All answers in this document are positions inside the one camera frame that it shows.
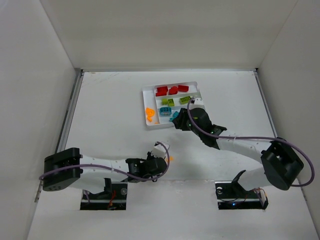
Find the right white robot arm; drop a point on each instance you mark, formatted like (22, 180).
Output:
(280, 165)

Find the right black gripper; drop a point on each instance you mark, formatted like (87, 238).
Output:
(182, 120)

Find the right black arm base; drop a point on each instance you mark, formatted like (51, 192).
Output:
(232, 196)

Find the lime green lego brick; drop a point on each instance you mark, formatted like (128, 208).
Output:
(171, 102)
(164, 101)

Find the red sloped lego brick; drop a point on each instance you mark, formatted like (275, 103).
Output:
(161, 93)

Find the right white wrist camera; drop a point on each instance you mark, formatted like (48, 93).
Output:
(197, 102)

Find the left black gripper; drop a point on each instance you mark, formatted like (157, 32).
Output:
(157, 166)

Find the orange curved arch piece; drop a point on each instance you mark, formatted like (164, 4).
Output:
(150, 113)

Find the red round lego brick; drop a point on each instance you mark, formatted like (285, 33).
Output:
(173, 90)

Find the small red lego brick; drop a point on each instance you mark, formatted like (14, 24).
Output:
(162, 89)

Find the red lego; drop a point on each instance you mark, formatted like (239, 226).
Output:
(183, 88)

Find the white divided sorting tray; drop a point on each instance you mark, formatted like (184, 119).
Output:
(151, 101)

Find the teal square lego brick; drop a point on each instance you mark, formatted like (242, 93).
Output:
(175, 114)

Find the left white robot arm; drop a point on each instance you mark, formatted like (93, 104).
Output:
(70, 169)

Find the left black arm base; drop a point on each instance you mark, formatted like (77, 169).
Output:
(112, 198)

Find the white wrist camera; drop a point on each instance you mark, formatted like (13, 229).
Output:
(160, 150)
(197, 102)

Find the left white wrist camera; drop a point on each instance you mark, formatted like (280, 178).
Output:
(160, 150)

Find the teal rounded lego brick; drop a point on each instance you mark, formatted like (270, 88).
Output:
(165, 111)

